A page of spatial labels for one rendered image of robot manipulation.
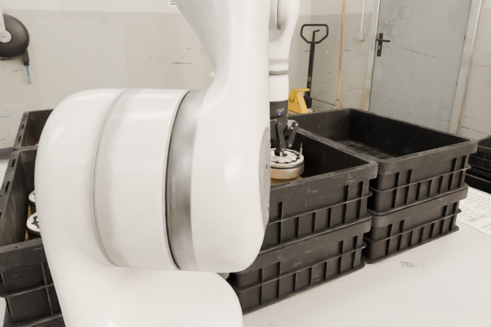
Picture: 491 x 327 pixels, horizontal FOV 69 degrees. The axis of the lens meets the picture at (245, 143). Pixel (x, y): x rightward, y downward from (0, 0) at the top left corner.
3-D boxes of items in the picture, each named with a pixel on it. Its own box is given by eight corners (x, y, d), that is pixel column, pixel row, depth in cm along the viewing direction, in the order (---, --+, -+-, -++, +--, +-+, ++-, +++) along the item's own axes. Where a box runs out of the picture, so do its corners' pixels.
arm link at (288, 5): (297, 71, 75) (256, 70, 77) (301, -9, 70) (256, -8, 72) (296, 75, 69) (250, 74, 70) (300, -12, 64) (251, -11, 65)
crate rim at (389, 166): (480, 151, 79) (482, 141, 78) (381, 176, 65) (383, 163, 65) (350, 114, 112) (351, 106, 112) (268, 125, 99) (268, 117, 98)
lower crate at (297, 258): (369, 271, 72) (376, 218, 68) (234, 326, 58) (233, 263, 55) (267, 193, 105) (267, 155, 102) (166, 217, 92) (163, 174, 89)
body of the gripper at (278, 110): (261, 99, 69) (260, 145, 72) (297, 95, 73) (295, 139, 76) (243, 93, 75) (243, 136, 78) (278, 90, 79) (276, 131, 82)
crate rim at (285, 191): (381, 176, 65) (383, 163, 65) (233, 214, 52) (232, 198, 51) (268, 125, 99) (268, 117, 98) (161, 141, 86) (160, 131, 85)
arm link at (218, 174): (281, -137, 25) (151, -132, 26) (264, 250, 12) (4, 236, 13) (279, -21, 33) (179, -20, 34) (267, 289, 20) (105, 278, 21)
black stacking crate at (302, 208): (374, 222, 68) (381, 167, 65) (234, 268, 55) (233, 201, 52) (267, 158, 102) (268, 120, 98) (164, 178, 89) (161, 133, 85)
